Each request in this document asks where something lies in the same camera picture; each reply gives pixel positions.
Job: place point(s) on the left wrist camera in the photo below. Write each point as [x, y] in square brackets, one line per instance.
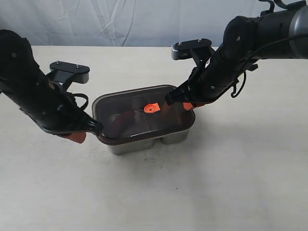
[65, 74]

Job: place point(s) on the stainless steel lunch box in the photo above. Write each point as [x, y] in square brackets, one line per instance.
[144, 137]

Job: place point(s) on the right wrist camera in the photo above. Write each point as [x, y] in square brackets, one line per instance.
[199, 50]

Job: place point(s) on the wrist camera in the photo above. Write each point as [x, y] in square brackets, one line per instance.
[65, 74]
[199, 50]

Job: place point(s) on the dark lid with orange seal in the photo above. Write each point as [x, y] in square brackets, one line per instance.
[143, 115]

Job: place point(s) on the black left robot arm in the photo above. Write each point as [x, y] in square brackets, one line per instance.
[45, 97]

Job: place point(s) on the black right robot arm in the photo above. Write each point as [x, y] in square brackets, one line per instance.
[281, 32]

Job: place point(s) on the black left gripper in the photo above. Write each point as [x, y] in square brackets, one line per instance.
[68, 118]

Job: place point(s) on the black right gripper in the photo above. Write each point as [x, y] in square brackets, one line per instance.
[203, 87]

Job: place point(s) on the blue-grey backdrop cloth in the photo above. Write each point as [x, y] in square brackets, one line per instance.
[157, 23]

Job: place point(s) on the red toy sausage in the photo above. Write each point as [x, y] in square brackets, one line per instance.
[124, 120]

